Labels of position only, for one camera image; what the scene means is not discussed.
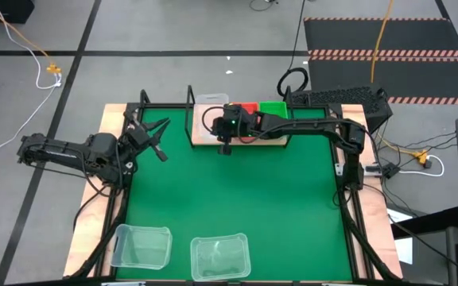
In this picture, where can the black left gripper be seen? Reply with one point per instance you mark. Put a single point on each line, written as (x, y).
(139, 137)

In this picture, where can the black perforated computer tower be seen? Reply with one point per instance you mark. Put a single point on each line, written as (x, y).
(340, 97)

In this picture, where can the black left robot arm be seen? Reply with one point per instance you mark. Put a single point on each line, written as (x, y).
(54, 153)

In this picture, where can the red plastic slotted basket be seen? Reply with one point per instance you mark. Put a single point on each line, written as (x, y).
(251, 107)

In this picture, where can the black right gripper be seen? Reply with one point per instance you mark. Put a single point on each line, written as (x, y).
(239, 127)

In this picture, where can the black equipment case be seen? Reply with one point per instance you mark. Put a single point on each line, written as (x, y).
(2, 10)

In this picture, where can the clear plastic basket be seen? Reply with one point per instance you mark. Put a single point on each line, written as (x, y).
(213, 99)
(141, 246)
(221, 258)

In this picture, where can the black hazard-striped floor mat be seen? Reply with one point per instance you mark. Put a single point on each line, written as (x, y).
(412, 75)
(412, 35)

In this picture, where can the white paper sheet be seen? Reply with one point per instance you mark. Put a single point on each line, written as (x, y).
(404, 250)

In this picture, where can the black power adapter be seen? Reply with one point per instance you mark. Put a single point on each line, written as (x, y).
(390, 170)

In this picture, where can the green plastic basket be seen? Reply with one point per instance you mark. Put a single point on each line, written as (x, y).
(272, 108)

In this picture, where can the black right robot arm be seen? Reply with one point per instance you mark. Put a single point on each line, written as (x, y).
(312, 125)

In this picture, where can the green table mat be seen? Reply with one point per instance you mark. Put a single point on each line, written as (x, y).
(233, 198)

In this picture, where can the black metal rig frame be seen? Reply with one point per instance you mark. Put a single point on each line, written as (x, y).
(165, 105)

